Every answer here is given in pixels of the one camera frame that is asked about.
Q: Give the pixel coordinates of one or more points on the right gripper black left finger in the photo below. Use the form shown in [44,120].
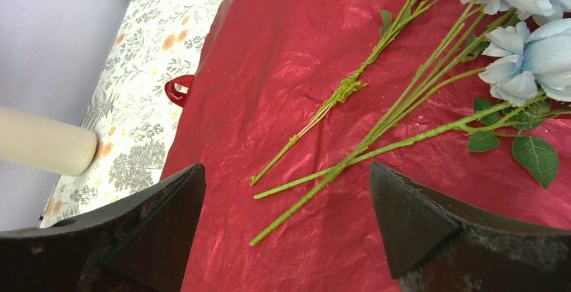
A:
[139,243]

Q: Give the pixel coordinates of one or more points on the red ribbon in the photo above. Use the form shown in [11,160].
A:
[178,89]

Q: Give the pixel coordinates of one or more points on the brown and red wrapping paper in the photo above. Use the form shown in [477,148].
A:
[266,68]

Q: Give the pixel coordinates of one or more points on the light blue flower stem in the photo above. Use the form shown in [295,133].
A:
[521,49]

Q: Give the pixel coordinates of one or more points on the floral patterned table mat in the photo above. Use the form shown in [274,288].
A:
[129,111]

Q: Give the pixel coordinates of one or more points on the small blue bud stem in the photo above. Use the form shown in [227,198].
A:
[390,28]

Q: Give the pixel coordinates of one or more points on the white ceramic vase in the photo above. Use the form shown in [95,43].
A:
[46,144]

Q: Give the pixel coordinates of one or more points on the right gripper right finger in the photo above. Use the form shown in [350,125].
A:
[434,242]

